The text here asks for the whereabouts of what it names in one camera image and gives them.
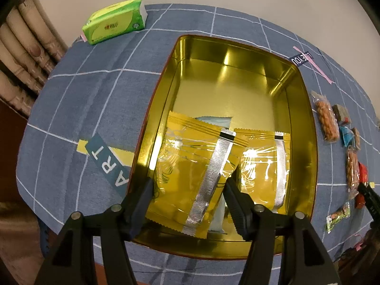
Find blue grey snack packet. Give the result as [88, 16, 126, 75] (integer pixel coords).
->
[196, 116, 232, 234]

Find green tissue pack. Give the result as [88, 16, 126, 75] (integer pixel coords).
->
[82, 0, 147, 45]

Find small green snack packet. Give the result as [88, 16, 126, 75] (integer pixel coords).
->
[326, 202, 350, 233]

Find grey sesame block packet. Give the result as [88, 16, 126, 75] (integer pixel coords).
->
[332, 104, 351, 126]

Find yellow snack bag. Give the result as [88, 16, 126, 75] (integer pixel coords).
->
[146, 111, 247, 239]
[234, 129, 291, 214]

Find red gold toffee tin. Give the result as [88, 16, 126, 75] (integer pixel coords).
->
[130, 35, 318, 259]

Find red snack packet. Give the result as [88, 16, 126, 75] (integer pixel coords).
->
[354, 162, 368, 209]

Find brown cake pink packet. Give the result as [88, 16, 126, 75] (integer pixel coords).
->
[351, 127, 361, 151]

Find dark wooden cabinet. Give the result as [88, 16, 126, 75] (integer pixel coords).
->
[0, 102, 26, 202]

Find beige patterned curtain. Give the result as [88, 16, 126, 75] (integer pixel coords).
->
[1, 0, 66, 117]

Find blue checked tablecloth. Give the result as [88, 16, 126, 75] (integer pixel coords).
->
[16, 4, 379, 284]

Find clear bag orange snacks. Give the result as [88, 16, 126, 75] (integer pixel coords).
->
[311, 91, 339, 142]

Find clear bag twisted snacks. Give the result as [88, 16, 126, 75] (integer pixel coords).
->
[346, 147, 359, 200]

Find blue candy wrapper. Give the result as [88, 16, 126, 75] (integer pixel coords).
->
[339, 126, 354, 147]

